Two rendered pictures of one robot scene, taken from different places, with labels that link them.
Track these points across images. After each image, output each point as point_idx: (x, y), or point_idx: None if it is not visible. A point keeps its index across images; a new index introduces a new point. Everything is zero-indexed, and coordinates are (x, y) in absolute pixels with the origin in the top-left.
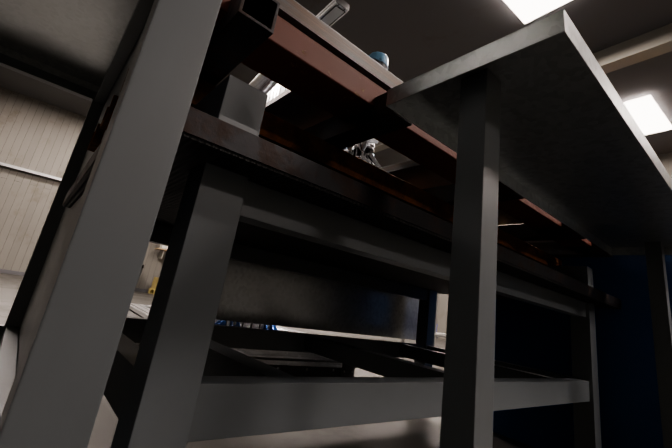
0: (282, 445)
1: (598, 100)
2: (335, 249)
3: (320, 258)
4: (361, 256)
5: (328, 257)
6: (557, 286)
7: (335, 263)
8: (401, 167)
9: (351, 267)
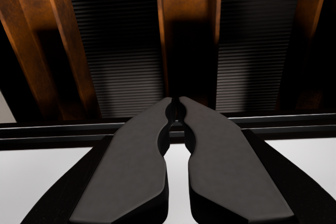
0: None
1: None
2: None
3: (258, 40)
4: (153, 33)
5: (230, 34)
6: None
7: (265, 78)
8: (68, 123)
9: (260, 106)
